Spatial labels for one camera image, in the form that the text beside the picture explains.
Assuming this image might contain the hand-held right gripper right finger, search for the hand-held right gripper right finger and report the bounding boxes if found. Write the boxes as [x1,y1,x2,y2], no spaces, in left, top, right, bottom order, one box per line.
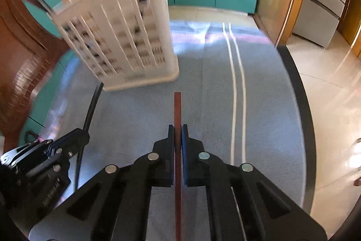
[181,124,328,241]

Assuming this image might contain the white slotted utensil basket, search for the white slotted utensil basket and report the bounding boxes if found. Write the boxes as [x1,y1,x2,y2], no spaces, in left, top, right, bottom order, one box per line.
[52,0,180,92]

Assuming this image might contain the brown wooden door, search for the brown wooden door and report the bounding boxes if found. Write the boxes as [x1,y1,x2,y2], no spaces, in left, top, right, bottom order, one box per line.
[0,0,74,145]

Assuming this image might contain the blue tablecloth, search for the blue tablecloth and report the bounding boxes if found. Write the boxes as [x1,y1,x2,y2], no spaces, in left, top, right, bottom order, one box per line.
[25,19,308,241]

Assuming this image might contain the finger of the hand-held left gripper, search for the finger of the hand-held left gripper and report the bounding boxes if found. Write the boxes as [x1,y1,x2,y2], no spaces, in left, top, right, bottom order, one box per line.
[20,148,82,176]
[3,129,90,165]

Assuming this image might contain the round black-rimmed table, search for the round black-rimmed table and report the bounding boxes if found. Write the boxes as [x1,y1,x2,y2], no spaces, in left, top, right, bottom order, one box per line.
[278,45,316,216]

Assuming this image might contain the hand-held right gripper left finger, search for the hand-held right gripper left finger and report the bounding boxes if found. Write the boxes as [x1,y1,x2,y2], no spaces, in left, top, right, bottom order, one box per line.
[28,125,175,241]

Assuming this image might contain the red-brown chopstick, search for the red-brown chopstick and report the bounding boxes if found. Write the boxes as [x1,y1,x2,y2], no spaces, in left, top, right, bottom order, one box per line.
[174,92,182,241]

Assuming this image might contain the silver refrigerator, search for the silver refrigerator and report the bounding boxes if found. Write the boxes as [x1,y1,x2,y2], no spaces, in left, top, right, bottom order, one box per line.
[292,0,350,48]

